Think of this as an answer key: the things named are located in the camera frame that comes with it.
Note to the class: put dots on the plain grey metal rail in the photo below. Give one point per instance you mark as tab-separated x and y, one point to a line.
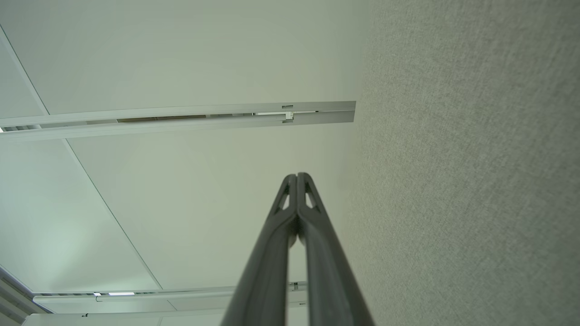
113	318

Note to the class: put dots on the grey metal double post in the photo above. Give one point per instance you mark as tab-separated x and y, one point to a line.
181	111

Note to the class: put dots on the grey metal rail with brackets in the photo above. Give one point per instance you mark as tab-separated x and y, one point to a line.
204	294

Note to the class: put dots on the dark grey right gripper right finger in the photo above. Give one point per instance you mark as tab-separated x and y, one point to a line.
331	280

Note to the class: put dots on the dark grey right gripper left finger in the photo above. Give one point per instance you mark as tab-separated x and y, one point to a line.
267	271

